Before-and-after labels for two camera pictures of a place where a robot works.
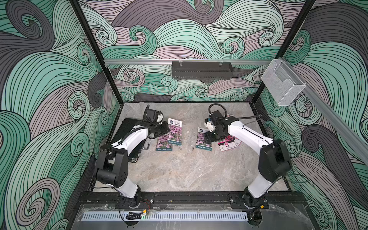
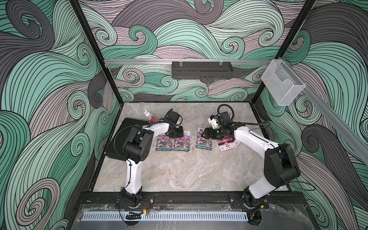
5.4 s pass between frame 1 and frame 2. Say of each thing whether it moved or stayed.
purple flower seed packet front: stayed
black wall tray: stayed
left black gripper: moved
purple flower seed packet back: stayed
